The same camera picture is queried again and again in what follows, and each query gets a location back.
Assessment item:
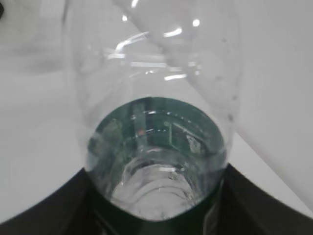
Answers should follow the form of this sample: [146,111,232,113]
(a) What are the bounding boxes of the clear green-label water bottle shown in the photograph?
[63,0,242,235]

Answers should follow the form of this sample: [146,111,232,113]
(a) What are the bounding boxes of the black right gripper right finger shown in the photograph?
[207,163,313,235]

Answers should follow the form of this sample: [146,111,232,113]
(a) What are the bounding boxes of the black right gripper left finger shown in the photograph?
[0,167,108,235]

